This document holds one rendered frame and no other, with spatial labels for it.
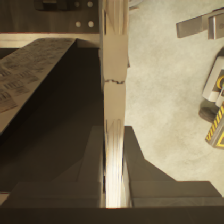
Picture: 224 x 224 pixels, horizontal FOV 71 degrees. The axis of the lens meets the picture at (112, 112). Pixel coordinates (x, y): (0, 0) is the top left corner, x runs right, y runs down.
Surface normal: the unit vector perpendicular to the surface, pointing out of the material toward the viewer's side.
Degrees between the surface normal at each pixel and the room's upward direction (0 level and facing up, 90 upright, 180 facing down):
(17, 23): 0
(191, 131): 0
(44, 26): 0
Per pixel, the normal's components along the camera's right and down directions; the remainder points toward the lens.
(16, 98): 0.00, -0.81
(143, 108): 0.01, 0.44
